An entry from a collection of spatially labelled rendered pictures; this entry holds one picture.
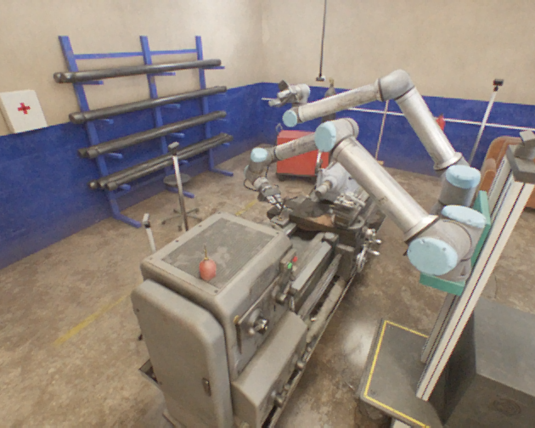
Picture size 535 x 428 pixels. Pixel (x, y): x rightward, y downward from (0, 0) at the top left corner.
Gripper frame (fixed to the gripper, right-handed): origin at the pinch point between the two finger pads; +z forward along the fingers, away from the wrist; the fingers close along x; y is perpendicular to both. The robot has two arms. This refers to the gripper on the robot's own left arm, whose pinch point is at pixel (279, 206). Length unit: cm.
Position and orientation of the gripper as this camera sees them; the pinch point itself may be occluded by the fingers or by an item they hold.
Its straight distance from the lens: 170.0
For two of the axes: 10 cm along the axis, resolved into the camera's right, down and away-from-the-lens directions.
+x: 7.8, -2.2, 5.9
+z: 5.5, 6.9, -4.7
